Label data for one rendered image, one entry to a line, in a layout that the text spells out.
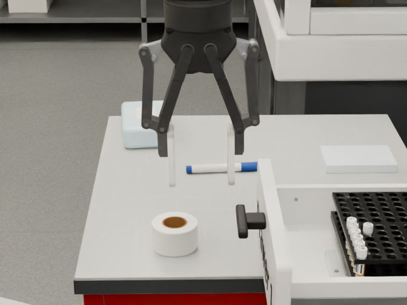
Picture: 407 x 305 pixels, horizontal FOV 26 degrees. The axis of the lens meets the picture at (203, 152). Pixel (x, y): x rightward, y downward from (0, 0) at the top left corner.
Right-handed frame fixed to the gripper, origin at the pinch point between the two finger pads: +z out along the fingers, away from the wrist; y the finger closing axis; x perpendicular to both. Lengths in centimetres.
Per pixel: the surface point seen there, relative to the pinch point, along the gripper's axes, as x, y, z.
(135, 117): 62, -12, 21
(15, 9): 376, -95, 87
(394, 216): 4.1, 24.8, 10.9
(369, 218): 3.5, 21.5, 10.9
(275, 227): -3.5, 8.7, 7.7
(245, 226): -0.3, 5.3, 9.3
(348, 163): 46, 27, 24
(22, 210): 175, -60, 102
